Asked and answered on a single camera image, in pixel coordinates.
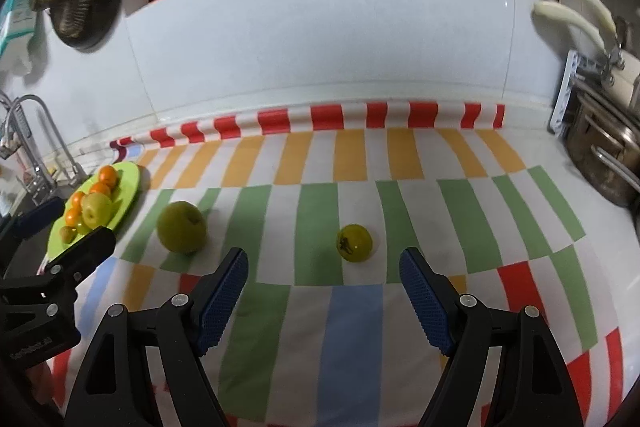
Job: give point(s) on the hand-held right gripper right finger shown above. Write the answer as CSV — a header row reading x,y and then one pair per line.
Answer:
x,y
425,302

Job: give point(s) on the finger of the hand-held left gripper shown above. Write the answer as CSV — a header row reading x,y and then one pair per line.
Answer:
x,y
87,252
40,217

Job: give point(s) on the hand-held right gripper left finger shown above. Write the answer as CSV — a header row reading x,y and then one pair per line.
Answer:
x,y
222,302

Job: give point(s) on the medium orange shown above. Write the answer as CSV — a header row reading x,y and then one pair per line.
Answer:
x,y
76,200

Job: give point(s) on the orange tangerine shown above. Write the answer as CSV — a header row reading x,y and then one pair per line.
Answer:
x,y
100,188

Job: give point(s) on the green round plate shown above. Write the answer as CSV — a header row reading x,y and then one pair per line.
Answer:
x,y
127,187

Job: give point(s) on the large orange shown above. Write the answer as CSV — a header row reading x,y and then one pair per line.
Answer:
x,y
107,175

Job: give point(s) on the small green persimmon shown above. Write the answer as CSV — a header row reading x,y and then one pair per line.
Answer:
x,y
355,243

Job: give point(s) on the small mandarin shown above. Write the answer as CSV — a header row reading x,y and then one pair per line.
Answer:
x,y
73,217

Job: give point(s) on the chrome sink faucet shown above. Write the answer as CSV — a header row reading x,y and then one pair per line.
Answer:
x,y
35,179

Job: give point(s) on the yellow-green apple on plate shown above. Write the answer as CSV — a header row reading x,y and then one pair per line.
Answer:
x,y
97,210

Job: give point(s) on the striped colourful tablecloth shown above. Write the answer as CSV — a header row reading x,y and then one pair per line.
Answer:
x,y
350,332

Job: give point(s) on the large green apple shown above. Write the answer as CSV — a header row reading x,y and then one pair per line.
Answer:
x,y
182,227

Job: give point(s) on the gooseneck metal faucet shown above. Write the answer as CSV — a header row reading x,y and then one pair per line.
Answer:
x,y
50,117

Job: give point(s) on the teal tissue pack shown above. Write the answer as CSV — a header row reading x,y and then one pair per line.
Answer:
x,y
20,12

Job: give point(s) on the steel cooking pot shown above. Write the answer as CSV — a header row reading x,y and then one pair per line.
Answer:
x,y
600,157

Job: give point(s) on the white dish rack bracket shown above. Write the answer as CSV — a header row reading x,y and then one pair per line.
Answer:
x,y
562,102

